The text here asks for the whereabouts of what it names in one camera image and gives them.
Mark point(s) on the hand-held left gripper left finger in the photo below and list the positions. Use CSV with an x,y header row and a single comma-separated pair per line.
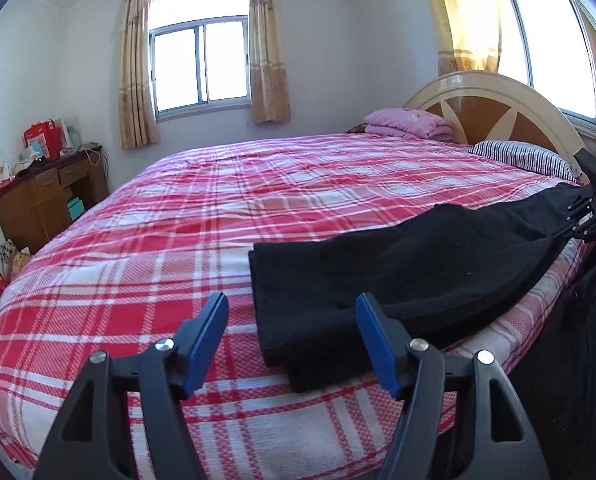
x,y
209,342

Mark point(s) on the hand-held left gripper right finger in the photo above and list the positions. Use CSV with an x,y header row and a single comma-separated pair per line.
x,y
377,345

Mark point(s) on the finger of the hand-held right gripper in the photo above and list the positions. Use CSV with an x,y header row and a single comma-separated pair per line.
x,y
578,206
587,230

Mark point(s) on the black pants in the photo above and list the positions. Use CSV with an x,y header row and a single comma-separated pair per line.
x,y
378,270

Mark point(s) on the striped pillow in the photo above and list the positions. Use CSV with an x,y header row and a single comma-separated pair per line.
x,y
523,157

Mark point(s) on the red plaid bed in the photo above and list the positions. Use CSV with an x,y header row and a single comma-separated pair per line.
x,y
178,220

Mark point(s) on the person's dark clothing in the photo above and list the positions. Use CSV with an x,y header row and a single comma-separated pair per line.
x,y
578,360

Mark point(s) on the cream and brown headboard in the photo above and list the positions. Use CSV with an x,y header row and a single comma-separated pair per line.
x,y
478,110

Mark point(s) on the bright window beside headboard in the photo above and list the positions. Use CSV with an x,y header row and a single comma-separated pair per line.
x,y
548,45

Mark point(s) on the teal box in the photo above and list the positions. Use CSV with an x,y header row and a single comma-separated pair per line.
x,y
75,208

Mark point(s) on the pink folded blanket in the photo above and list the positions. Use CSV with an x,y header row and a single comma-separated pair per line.
x,y
408,122

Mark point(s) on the patterned paper bag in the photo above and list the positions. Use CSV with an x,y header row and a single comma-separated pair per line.
x,y
14,260

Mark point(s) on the brown wooden desk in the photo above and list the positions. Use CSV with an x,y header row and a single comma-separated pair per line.
x,y
33,205

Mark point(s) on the red gift bag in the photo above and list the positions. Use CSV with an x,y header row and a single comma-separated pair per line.
x,y
43,140

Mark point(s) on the white gift box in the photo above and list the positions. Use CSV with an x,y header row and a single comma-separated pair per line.
x,y
0,166

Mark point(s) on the beige patterned curtain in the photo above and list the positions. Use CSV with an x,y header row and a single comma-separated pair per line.
x,y
137,75
268,50

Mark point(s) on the sliding window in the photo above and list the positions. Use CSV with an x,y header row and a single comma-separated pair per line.
x,y
203,60

